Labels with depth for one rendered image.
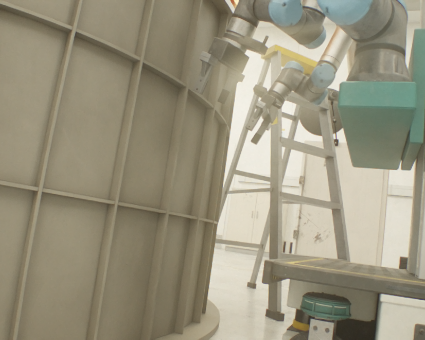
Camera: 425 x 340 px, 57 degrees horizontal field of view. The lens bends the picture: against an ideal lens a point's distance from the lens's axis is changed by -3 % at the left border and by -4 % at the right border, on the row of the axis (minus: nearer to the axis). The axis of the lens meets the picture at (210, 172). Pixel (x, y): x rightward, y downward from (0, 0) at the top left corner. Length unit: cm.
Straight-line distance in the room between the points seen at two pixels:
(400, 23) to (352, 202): 358
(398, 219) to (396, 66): 761
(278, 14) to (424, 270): 68
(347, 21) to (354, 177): 368
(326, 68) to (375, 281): 82
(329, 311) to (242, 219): 734
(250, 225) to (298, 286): 711
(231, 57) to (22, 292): 76
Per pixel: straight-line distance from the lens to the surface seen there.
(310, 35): 114
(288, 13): 104
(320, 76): 141
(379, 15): 94
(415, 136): 104
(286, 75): 155
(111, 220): 102
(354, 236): 445
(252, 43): 108
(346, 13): 89
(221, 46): 108
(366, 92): 91
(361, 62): 96
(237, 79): 118
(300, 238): 449
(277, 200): 206
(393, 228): 848
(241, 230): 819
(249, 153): 899
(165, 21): 123
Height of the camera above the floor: 37
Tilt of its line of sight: 8 degrees up
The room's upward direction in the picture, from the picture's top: 8 degrees clockwise
